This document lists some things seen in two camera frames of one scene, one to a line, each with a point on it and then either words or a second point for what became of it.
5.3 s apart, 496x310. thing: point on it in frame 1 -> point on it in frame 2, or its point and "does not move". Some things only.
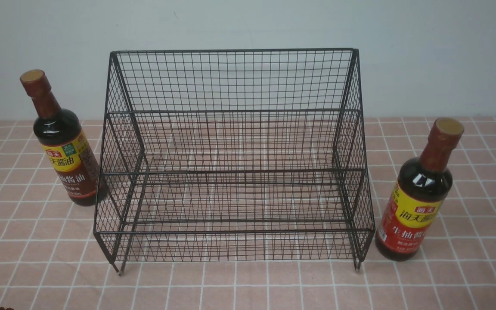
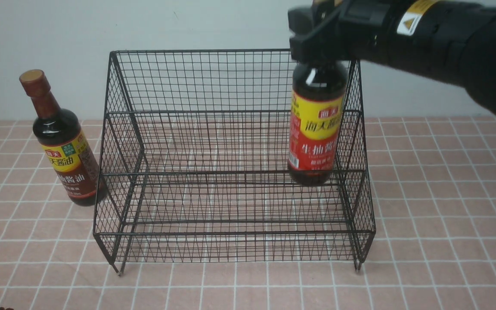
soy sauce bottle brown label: [60, 133] does not move
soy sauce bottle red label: [422, 187] -> [318, 93]
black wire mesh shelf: [234, 155] does not move
